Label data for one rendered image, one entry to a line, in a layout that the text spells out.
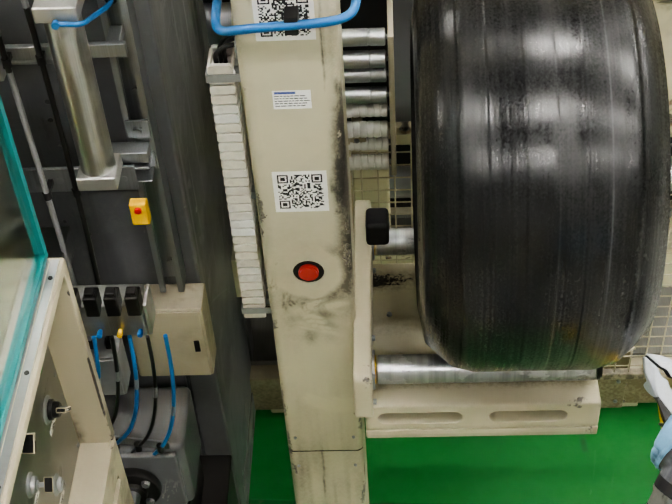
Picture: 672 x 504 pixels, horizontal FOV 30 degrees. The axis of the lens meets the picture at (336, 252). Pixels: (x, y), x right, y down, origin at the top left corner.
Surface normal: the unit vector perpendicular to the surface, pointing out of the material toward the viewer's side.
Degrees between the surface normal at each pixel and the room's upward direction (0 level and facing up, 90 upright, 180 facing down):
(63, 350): 90
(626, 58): 30
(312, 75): 90
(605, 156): 48
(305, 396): 90
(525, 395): 0
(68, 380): 90
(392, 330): 0
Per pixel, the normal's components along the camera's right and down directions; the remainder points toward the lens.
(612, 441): -0.05, -0.71
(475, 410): -0.02, 0.70
